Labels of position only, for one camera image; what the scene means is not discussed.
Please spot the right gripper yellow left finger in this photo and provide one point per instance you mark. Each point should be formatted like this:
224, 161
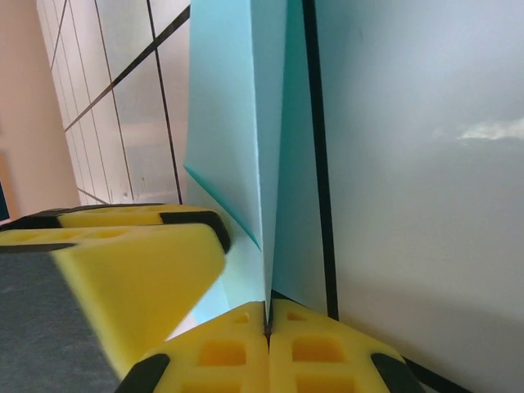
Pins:
221, 356

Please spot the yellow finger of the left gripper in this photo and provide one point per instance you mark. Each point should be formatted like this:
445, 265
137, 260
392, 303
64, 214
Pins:
135, 278
123, 215

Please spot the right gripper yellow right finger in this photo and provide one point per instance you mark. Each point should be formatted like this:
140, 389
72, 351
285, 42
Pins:
319, 356

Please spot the light blue paper sheet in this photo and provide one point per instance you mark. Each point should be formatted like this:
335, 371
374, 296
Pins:
229, 123

